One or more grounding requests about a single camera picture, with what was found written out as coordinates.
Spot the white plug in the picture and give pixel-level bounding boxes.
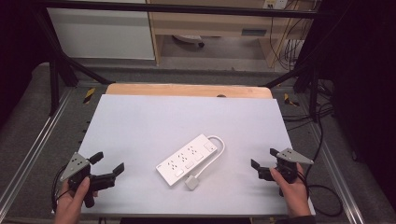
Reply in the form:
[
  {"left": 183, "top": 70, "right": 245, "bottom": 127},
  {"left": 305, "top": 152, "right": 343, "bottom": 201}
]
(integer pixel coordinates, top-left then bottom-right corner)
[{"left": 184, "top": 175, "right": 201, "bottom": 191}]

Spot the person's right hand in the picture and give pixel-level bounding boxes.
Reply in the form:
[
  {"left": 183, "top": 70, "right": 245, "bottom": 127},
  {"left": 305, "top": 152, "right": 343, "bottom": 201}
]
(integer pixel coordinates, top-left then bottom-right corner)
[{"left": 269, "top": 162, "right": 310, "bottom": 218}]

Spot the aluminium rail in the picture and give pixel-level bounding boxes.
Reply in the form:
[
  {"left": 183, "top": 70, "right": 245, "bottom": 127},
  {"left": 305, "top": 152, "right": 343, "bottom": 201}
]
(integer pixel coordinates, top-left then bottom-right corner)
[
  {"left": 0, "top": 88, "right": 75, "bottom": 213},
  {"left": 309, "top": 122, "right": 366, "bottom": 224}
]

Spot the office chair base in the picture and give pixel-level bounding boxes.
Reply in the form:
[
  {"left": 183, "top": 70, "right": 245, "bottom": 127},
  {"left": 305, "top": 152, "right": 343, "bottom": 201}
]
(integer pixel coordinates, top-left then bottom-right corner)
[{"left": 172, "top": 34, "right": 205, "bottom": 49}]

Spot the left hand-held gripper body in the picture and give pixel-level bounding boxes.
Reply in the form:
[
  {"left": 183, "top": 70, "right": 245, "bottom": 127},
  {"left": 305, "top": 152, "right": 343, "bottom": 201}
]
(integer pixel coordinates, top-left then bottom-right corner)
[{"left": 59, "top": 151, "right": 105, "bottom": 209}]

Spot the person's left hand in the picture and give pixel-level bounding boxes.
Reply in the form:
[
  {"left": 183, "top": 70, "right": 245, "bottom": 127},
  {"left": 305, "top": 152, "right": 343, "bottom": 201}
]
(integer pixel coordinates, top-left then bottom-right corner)
[{"left": 53, "top": 175, "right": 99, "bottom": 224}]

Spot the white power strip cable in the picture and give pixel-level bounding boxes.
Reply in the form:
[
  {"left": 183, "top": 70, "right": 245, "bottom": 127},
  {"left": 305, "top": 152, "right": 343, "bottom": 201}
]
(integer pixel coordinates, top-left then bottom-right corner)
[{"left": 195, "top": 134, "right": 226, "bottom": 180}]

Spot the wooden desk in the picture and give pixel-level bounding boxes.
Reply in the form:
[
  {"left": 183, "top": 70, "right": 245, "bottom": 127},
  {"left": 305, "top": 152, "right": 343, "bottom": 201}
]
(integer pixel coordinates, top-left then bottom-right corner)
[{"left": 145, "top": 0, "right": 316, "bottom": 68}]

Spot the black curtain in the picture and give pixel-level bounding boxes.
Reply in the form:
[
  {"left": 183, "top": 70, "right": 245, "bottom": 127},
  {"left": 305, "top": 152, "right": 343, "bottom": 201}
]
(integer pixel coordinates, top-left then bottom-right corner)
[
  {"left": 0, "top": 0, "right": 52, "bottom": 125},
  {"left": 314, "top": 0, "right": 396, "bottom": 213}
]

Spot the wooden table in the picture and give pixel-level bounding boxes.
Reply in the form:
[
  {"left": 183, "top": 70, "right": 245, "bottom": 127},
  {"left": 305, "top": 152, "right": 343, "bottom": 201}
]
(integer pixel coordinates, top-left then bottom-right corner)
[{"left": 105, "top": 82, "right": 274, "bottom": 100}]

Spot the yellow black tape marker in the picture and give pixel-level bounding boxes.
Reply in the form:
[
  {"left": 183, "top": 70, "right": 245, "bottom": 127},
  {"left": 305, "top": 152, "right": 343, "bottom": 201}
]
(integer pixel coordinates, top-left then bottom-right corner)
[
  {"left": 82, "top": 87, "right": 96, "bottom": 105},
  {"left": 283, "top": 92, "right": 301, "bottom": 107}
]

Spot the white power strip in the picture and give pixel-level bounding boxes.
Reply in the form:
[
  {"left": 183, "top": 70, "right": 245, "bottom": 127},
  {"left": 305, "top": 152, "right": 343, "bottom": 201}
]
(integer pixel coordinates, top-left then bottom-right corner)
[{"left": 155, "top": 133, "right": 219, "bottom": 188}]

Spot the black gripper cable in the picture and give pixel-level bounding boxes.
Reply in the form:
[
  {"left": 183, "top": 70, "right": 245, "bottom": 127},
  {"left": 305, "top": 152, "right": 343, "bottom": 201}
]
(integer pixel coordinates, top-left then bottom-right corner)
[
  {"left": 297, "top": 102, "right": 344, "bottom": 218},
  {"left": 50, "top": 163, "right": 71, "bottom": 213}
]

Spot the black metal frame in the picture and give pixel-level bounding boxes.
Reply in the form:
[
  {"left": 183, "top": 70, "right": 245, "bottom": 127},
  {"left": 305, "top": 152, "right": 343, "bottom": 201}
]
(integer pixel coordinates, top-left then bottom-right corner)
[{"left": 31, "top": 0, "right": 331, "bottom": 117}]

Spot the pale grey table mat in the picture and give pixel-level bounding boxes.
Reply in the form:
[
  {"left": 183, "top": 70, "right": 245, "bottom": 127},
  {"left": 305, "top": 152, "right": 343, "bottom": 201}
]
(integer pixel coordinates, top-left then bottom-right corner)
[{"left": 77, "top": 94, "right": 316, "bottom": 217}]

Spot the bundle of black cables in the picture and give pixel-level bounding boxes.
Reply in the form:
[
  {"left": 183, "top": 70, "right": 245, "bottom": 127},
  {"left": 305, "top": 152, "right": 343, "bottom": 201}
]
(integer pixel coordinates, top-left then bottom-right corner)
[{"left": 269, "top": 0, "right": 316, "bottom": 72}]

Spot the white cabinet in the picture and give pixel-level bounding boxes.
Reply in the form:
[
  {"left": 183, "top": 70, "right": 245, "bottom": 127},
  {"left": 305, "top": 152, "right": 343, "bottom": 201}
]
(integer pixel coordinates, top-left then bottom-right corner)
[{"left": 46, "top": 7, "right": 156, "bottom": 61}]

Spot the wall outlet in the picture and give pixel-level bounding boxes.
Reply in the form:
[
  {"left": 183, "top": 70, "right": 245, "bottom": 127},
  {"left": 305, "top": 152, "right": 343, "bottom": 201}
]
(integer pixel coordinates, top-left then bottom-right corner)
[{"left": 262, "top": 0, "right": 290, "bottom": 10}]

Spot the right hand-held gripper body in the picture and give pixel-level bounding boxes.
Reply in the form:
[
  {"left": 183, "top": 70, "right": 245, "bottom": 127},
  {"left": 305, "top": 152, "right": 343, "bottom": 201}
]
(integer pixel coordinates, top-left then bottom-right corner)
[{"left": 274, "top": 147, "right": 315, "bottom": 198}]

